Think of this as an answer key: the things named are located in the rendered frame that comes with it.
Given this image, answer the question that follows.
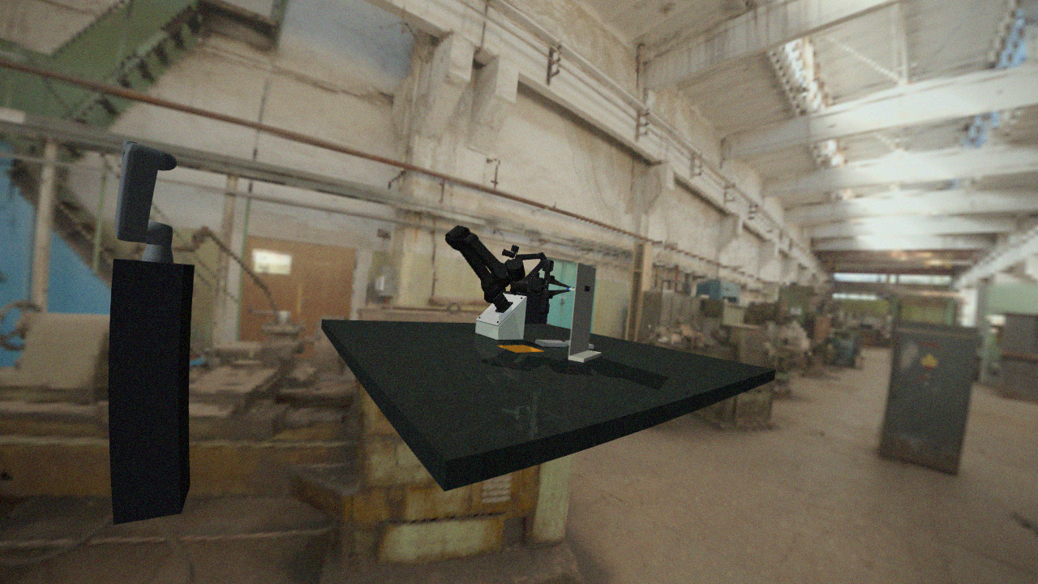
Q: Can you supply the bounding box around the beige flat panel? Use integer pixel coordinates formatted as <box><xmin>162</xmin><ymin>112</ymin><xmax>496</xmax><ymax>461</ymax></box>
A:
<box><xmin>568</xmin><ymin>263</ymin><xmax>602</xmax><ymax>363</ymax></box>

